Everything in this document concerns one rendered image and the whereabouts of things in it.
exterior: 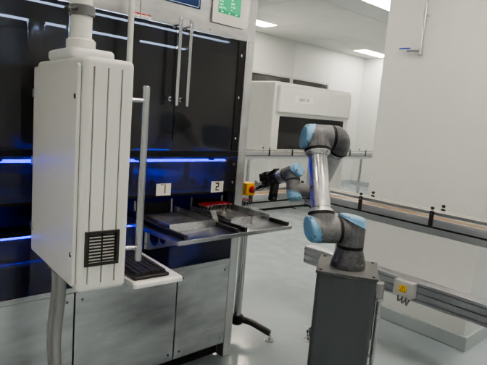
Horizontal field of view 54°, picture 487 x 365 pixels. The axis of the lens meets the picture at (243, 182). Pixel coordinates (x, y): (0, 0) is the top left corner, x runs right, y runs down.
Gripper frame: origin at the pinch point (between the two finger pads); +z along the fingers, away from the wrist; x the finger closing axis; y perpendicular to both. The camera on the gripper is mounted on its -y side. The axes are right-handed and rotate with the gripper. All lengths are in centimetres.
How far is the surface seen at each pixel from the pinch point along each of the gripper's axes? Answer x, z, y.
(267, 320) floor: -48, 65, -79
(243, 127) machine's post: 9.0, -10.9, 33.9
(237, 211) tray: 12.2, 5.4, -9.6
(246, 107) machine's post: 8.5, -15.5, 43.6
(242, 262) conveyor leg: -13, 39, -37
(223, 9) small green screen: 30, -37, 86
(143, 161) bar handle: 104, -56, 0
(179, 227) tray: 67, -15, -18
